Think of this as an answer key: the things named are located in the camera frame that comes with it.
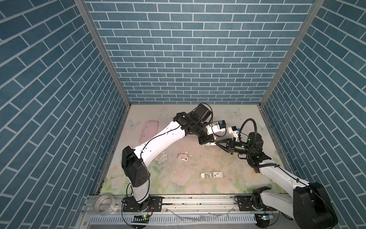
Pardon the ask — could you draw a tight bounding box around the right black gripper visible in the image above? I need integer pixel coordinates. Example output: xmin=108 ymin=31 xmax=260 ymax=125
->
xmin=215 ymin=138 xmax=253 ymax=157

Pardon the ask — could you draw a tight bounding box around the staple box sleeve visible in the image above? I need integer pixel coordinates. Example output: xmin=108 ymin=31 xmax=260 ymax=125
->
xmin=213 ymin=171 xmax=224 ymax=177

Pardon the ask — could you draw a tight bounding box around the staple box tray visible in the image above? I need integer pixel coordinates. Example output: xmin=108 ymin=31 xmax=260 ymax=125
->
xmin=200 ymin=172 xmax=212 ymax=179

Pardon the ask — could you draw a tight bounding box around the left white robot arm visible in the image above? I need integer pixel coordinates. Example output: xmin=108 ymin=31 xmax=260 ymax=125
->
xmin=122 ymin=103 xmax=214 ymax=204

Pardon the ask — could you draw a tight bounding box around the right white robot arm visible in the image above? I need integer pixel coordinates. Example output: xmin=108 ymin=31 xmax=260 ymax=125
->
xmin=215 ymin=132 xmax=338 ymax=229

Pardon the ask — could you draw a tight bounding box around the pink flat case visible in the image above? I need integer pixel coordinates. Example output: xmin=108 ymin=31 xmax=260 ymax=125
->
xmin=140 ymin=120 xmax=159 ymax=144

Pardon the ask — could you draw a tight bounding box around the clear tape roll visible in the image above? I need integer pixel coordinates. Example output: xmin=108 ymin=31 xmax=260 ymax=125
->
xmin=94 ymin=193 xmax=116 ymax=216

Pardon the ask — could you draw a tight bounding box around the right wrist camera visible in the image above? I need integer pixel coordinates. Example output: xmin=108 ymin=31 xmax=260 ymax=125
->
xmin=228 ymin=126 xmax=238 ymax=139

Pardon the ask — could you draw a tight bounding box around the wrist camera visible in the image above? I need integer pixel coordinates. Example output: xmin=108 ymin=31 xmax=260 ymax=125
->
xmin=228 ymin=126 xmax=238 ymax=139
xmin=212 ymin=120 xmax=226 ymax=132

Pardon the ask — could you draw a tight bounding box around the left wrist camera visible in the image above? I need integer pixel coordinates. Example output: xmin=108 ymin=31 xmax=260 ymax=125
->
xmin=212 ymin=120 xmax=226 ymax=132

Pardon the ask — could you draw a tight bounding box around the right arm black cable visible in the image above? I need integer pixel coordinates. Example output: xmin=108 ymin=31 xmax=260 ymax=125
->
xmin=238 ymin=118 xmax=309 ymax=187

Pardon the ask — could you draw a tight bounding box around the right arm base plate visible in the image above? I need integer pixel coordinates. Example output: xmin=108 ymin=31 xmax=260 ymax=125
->
xmin=234 ymin=195 xmax=256 ymax=211

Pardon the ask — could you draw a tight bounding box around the aluminium front rail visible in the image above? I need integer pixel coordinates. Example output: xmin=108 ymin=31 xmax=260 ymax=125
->
xmin=76 ymin=194 xmax=287 ymax=229

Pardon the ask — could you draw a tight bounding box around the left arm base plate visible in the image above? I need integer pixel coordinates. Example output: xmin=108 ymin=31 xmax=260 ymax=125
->
xmin=122 ymin=196 xmax=163 ymax=213

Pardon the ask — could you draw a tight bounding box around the aluminium corner post left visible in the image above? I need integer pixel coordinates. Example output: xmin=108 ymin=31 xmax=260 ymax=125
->
xmin=74 ymin=0 xmax=131 ymax=108

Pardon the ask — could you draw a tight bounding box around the aluminium corner post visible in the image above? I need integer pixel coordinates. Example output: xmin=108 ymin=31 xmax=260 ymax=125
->
xmin=74 ymin=0 xmax=131 ymax=108
xmin=259 ymin=0 xmax=325 ymax=109

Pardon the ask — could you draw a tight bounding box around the aluminium corner post right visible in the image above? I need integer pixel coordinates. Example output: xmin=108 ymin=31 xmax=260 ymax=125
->
xmin=259 ymin=0 xmax=325 ymax=109

